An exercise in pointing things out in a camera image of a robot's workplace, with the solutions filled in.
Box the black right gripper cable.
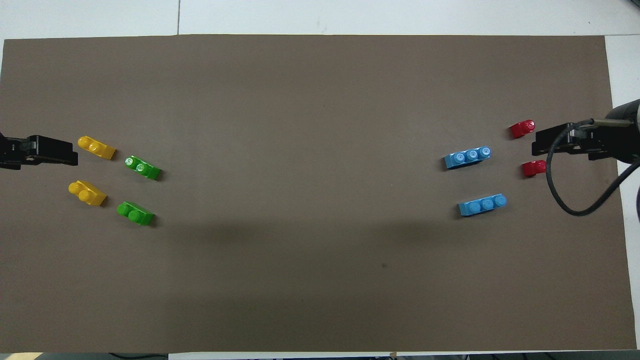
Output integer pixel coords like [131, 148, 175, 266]
[546, 119, 640, 217]

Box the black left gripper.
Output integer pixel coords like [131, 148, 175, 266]
[0, 132, 79, 171]

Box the yellow two-stud toy block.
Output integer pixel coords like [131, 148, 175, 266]
[68, 180, 108, 207]
[77, 135, 117, 160]

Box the small red toy block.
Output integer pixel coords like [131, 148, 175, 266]
[521, 160, 547, 179]
[509, 120, 536, 140]

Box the brown paper mat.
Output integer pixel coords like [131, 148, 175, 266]
[0, 34, 637, 354]

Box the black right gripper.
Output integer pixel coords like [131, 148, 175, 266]
[531, 99, 640, 163]

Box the green two-stud toy block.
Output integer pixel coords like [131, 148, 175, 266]
[116, 201, 156, 227]
[124, 155, 162, 181]

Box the blue three-stud toy block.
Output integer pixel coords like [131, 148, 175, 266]
[444, 146, 492, 171]
[458, 194, 507, 217]

